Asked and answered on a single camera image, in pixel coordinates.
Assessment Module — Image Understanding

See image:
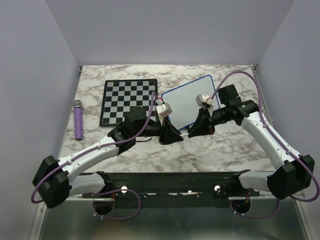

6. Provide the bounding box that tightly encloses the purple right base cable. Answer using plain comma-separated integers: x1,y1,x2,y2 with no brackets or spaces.
229,197,281,220

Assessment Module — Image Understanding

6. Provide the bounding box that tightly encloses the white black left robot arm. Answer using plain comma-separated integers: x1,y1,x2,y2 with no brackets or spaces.
31,103,183,209

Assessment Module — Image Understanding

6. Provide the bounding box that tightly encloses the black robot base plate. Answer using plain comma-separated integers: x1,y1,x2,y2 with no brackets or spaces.
82,171,260,209

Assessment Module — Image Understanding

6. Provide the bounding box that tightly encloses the black white chessboard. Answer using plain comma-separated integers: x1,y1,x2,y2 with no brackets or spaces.
99,79,158,128

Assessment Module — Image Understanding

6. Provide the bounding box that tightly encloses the purple toy microphone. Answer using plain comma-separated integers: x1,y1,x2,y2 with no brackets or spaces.
72,100,83,141

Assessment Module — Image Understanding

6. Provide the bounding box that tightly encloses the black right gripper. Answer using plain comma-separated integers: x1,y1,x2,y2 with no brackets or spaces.
187,105,230,136

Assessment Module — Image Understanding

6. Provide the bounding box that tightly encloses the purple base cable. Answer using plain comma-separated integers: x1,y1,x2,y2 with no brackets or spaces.
93,186,143,221
229,197,281,220

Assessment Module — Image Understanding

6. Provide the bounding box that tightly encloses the blue framed whiteboard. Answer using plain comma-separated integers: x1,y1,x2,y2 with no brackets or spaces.
161,74,216,130

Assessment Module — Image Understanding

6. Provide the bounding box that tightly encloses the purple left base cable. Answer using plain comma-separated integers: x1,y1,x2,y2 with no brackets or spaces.
93,186,143,221

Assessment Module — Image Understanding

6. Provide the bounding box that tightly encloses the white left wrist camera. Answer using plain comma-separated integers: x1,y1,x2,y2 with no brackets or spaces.
156,102,173,118

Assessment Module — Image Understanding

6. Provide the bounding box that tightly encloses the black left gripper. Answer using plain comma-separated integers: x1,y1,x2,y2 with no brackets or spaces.
134,114,184,146

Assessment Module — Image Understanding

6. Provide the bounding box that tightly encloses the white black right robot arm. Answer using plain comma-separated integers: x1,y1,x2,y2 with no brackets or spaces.
188,84,315,200

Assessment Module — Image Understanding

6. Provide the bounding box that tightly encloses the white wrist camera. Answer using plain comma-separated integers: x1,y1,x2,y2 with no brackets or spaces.
195,94,214,109
156,102,173,118

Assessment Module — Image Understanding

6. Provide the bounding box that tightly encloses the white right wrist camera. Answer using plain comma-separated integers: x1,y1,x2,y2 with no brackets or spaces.
195,94,214,109

